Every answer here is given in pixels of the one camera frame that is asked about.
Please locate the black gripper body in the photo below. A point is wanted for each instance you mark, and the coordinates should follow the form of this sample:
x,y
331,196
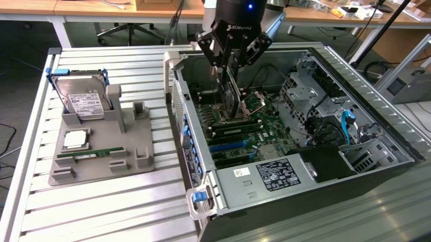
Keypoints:
x,y
239,15

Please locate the black graphics card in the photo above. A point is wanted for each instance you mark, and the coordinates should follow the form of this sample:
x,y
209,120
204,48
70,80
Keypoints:
x,y
232,100

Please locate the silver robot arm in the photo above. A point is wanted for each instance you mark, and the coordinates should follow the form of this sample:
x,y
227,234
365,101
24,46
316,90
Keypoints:
x,y
277,25

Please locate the thin locking lever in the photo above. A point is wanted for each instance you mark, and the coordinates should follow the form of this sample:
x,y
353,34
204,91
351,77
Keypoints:
x,y
215,98

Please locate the metal socket cover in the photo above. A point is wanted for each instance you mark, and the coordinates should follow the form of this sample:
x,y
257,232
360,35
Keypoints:
x,y
255,103

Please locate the brown cardboard box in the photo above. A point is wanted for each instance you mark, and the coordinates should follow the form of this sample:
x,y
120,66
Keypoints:
x,y
155,5

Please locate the silver disk bay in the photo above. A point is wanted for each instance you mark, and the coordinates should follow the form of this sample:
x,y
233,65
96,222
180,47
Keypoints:
x,y
309,93
369,156

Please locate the black office chair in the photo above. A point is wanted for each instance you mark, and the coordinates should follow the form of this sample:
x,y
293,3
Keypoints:
x,y
129,27

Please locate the CPU socket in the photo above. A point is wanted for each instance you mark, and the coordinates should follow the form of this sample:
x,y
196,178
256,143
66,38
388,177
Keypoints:
x,y
219,113

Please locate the green motherboard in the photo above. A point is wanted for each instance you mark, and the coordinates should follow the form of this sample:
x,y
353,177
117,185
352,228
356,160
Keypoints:
x,y
269,123

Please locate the black RAM stick with label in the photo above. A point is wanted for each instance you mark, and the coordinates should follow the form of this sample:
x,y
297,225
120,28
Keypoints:
x,y
235,130

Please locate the white box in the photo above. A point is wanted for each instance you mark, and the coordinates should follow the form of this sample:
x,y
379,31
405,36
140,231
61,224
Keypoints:
x,y
367,15

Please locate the black long expansion slot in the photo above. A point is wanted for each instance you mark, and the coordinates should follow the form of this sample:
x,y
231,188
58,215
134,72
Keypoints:
x,y
223,140
232,162

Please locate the black stand pole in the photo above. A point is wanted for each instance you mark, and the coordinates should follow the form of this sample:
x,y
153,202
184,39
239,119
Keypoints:
x,y
387,25

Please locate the blue expansion slot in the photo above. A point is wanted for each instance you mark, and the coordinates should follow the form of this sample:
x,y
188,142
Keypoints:
x,y
227,146

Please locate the black monitor base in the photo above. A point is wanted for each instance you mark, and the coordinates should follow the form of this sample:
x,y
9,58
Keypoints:
x,y
383,8

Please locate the silver chipset heatsink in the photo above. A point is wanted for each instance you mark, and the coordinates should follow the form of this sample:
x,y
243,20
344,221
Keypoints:
x,y
269,152

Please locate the hard disk in blue carrier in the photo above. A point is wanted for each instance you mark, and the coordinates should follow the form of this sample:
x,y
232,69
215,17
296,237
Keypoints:
x,y
84,100

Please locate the grey parts rack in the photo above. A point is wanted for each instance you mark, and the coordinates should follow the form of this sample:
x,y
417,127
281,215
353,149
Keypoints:
x,y
100,141

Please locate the grey computer tower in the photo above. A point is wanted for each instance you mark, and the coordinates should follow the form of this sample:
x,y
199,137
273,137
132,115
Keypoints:
x,y
413,88

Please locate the green RAM stick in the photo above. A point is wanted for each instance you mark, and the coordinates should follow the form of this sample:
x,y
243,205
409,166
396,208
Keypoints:
x,y
93,153

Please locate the silver CPU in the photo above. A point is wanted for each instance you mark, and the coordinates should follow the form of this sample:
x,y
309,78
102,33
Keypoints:
x,y
74,139

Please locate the silver power supply unit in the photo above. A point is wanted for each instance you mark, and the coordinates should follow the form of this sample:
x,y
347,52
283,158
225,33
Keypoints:
x,y
241,194

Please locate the blue case latch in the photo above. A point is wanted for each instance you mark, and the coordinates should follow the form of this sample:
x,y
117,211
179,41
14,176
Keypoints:
x,y
199,196

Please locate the black open PC case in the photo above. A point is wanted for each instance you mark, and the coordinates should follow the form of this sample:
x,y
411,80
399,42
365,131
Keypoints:
x,y
369,191

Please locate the wooden desk white frame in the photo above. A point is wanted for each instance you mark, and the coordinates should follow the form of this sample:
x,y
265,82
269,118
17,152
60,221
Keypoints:
x,y
26,7
324,18

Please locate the aluminium profile post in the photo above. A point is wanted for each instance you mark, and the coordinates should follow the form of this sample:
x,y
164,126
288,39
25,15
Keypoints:
x,y
412,54

